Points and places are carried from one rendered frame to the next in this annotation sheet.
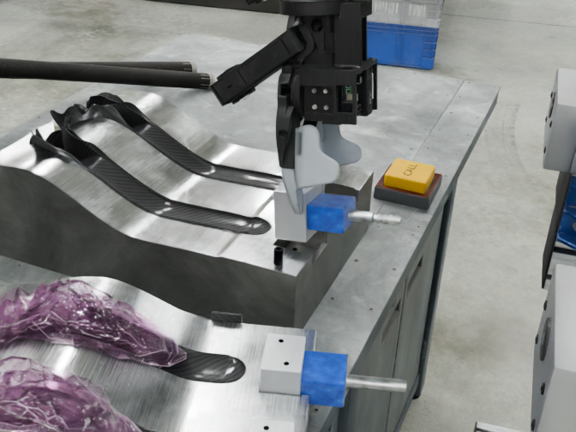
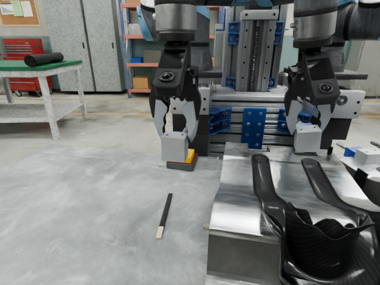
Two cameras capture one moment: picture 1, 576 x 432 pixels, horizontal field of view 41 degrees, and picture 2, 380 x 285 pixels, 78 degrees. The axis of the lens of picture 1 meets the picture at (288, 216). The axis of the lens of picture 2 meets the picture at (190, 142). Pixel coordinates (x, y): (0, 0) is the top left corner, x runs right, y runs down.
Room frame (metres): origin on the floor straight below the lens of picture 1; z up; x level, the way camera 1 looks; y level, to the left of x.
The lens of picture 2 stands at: (1.09, 0.44, 1.13)
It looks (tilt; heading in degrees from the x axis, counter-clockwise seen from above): 23 degrees down; 260
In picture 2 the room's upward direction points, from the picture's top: straight up
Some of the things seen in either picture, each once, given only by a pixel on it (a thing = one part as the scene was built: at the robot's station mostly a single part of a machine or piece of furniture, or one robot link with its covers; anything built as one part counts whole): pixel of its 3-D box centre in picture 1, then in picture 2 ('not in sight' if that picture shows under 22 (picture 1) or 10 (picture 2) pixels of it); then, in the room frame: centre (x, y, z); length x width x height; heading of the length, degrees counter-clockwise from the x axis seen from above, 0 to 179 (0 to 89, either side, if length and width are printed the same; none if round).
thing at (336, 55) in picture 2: not in sight; (324, 56); (0.42, -0.39, 1.09); 0.15 x 0.15 x 0.10
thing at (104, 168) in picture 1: (157, 158); (305, 188); (0.84, 0.16, 0.92); 0.35 x 0.16 x 0.09; 68
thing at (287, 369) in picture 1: (334, 379); (354, 152); (0.53, -0.05, 0.86); 0.13 x 0.05 x 0.05; 85
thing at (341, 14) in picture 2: not in sight; (333, 21); (0.41, -0.39, 1.20); 0.13 x 0.12 x 0.14; 122
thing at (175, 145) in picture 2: not in sight; (180, 138); (1.02, -0.05, 0.93); 0.13 x 0.05 x 0.05; 68
